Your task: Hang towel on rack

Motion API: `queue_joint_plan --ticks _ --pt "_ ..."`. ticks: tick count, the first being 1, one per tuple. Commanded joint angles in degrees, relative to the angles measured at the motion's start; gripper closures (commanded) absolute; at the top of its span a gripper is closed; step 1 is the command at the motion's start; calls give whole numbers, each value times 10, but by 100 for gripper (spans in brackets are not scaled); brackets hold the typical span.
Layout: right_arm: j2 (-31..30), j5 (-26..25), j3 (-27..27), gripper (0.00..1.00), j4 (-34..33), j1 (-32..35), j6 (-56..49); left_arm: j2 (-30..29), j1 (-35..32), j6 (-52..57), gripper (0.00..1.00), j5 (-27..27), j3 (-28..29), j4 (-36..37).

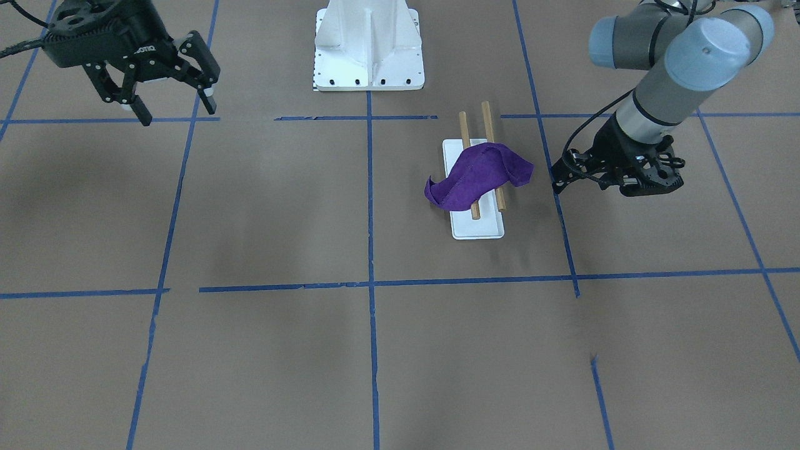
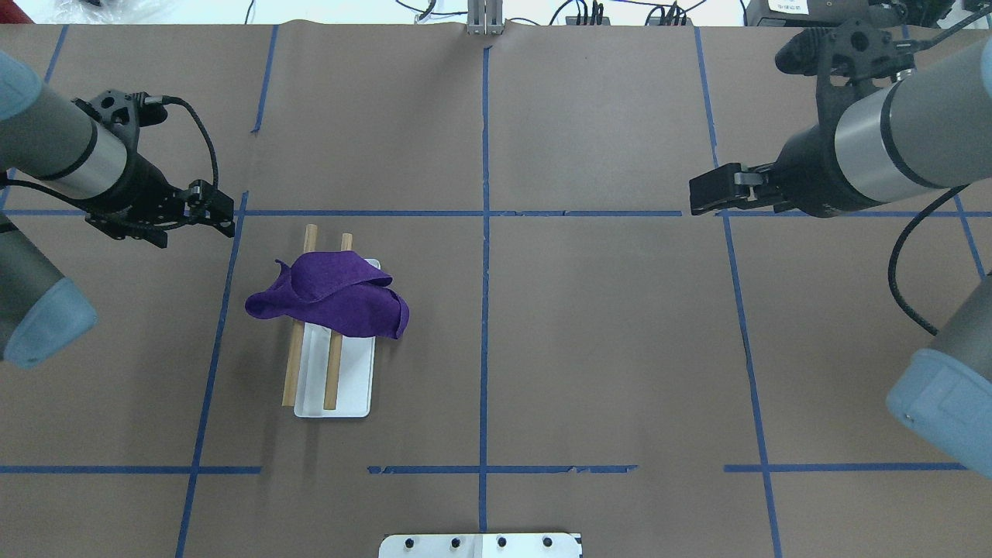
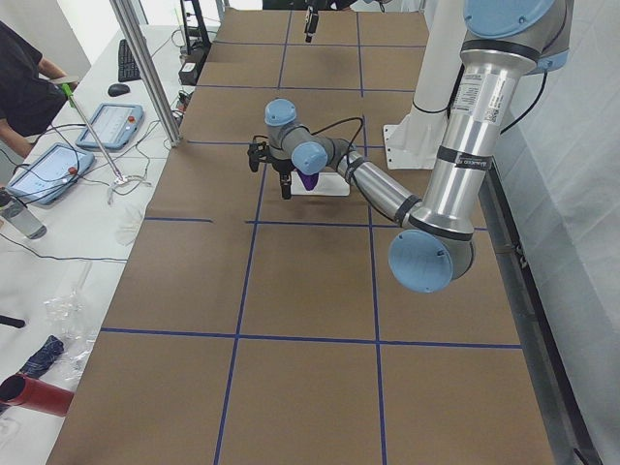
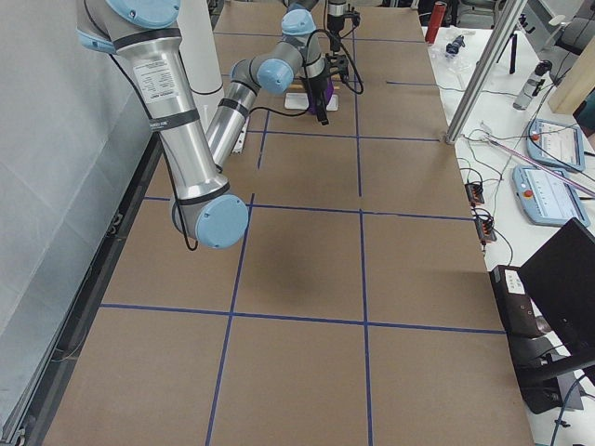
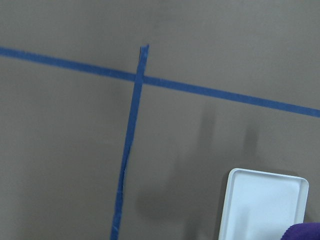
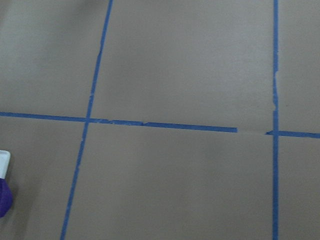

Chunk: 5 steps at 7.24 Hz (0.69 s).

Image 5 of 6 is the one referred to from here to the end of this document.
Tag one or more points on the purple microfibre towel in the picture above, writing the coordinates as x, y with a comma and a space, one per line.
303, 231

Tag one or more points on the white rack base tray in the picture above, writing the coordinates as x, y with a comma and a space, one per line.
261, 205

